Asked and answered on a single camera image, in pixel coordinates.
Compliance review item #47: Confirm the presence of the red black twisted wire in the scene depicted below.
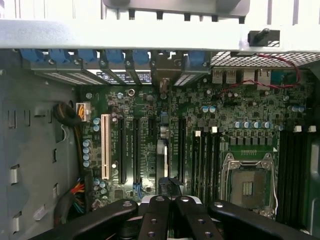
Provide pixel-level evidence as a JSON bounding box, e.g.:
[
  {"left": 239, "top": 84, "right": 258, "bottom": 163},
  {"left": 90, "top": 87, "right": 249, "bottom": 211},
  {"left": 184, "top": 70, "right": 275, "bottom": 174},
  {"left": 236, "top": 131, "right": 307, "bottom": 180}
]
[{"left": 217, "top": 53, "right": 301, "bottom": 98}]

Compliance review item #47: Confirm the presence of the silver USB port block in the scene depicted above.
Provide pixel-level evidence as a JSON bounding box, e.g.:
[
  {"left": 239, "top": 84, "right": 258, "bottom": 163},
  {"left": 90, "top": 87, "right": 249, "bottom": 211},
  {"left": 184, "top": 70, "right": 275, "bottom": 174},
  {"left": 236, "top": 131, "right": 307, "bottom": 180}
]
[{"left": 211, "top": 69, "right": 238, "bottom": 85}]

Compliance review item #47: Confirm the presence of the black sleeved power cable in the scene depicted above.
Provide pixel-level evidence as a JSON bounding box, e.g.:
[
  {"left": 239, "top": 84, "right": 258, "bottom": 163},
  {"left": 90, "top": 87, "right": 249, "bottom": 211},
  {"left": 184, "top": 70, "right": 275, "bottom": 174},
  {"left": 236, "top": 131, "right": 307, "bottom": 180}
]
[{"left": 51, "top": 103, "right": 85, "bottom": 176}]

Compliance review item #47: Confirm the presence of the short black expansion slot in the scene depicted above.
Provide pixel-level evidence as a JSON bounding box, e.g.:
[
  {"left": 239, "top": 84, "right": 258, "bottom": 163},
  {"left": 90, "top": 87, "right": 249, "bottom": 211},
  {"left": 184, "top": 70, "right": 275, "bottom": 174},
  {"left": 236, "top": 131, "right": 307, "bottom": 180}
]
[{"left": 148, "top": 117, "right": 156, "bottom": 137}]

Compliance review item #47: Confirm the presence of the green motherboard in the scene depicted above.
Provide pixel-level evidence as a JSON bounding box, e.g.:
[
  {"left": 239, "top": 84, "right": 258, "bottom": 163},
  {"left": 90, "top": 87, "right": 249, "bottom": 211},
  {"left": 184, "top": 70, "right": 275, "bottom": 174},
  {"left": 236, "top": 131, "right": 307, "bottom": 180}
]
[{"left": 79, "top": 74, "right": 313, "bottom": 226}]

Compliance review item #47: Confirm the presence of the long black expansion slot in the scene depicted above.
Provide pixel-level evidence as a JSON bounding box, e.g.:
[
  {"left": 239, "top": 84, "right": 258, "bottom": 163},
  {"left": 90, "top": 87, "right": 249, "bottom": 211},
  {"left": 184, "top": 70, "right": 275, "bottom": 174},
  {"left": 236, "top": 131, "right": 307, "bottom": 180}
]
[
  {"left": 178, "top": 117, "right": 187, "bottom": 183},
  {"left": 118, "top": 117, "right": 127, "bottom": 185}
]

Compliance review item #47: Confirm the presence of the blue card retention clip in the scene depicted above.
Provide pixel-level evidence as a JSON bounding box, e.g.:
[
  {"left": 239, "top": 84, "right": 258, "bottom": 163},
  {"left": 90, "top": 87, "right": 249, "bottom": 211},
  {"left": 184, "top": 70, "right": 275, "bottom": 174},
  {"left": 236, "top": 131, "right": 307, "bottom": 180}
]
[
  {"left": 48, "top": 48, "right": 70, "bottom": 63},
  {"left": 188, "top": 50, "right": 208, "bottom": 67},
  {"left": 132, "top": 49, "right": 151, "bottom": 66},
  {"left": 77, "top": 48, "right": 97, "bottom": 63},
  {"left": 21, "top": 48, "right": 47, "bottom": 63},
  {"left": 104, "top": 49, "right": 125, "bottom": 65}
]

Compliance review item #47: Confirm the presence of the silver network port block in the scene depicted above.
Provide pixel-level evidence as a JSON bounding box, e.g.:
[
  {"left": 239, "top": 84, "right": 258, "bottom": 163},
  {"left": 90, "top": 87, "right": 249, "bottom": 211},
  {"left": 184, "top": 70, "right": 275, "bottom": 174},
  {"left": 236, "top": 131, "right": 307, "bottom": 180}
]
[{"left": 242, "top": 69, "right": 273, "bottom": 86}]

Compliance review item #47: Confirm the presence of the blue rear port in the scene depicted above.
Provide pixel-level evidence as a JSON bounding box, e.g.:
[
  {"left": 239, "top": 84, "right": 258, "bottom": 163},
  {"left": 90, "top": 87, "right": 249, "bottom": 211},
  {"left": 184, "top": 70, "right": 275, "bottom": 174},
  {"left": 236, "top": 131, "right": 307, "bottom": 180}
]
[{"left": 271, "top": 70, "right": 301, "bottom": 86}]

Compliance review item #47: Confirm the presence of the coloured power wire bundle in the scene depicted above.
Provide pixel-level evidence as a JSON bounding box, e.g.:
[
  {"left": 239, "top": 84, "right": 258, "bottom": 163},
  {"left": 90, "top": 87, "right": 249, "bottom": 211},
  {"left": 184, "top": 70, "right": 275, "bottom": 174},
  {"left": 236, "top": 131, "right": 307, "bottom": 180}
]
[{"left": 56, "top": 176, "right": 87, "bottom": 222}]

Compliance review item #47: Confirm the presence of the white power connector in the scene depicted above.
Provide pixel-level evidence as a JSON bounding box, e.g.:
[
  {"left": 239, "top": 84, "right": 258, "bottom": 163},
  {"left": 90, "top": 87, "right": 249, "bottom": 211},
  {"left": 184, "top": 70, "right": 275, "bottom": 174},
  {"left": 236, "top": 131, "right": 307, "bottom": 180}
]
[{"left": 75, "top": 101, "right": 93, "bottom": 123}]

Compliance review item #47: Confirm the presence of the black RAM slot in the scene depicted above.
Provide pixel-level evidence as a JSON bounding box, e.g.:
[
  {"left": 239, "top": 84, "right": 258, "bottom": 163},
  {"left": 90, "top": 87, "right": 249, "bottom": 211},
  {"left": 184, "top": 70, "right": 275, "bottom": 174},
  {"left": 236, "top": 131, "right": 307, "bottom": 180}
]
[
  {"left": 202, "top": 132, "right": 210, "bottom": 201},
  {"left": 301, "top": 129, "right": 310, "bottom": 223},
  {"left": 286, "top": 129, "right": 294, "bottom": 222},
  {"left": 211, "top": 126, "right": 219, "bottom": 201},
  {"left": 279, "top": 129, "right": 287, "bottom": 221},
  {"left": 194, "top": 130, "right": 202, "bottom": 201},
  {"left": 293, "top": 126, "right": 302, "bottom": 223}
]

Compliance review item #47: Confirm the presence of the open dark PC case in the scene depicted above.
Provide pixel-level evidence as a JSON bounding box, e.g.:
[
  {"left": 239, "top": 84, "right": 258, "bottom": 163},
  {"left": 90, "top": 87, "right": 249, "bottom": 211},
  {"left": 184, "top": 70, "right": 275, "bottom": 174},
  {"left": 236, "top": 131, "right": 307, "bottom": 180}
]
[{"left": 0, "top": 0, "right": 320, "bottom": 240}]

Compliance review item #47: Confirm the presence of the metal CPU socket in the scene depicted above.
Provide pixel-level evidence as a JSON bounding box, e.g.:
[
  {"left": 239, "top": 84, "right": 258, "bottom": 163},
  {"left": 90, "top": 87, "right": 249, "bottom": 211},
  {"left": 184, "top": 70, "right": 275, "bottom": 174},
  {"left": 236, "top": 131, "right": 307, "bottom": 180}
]
[{"left": 221, "top": 149, "right": 280, "bottom": 218}]

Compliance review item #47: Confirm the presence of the white expansion slot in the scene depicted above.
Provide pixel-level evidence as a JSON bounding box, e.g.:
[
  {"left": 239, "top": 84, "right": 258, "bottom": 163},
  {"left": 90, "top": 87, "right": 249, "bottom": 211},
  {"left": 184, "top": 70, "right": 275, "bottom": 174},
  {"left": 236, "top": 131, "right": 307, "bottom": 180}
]
[{"left": 100, "top": 113, "right": 112, "bottom": 180}]

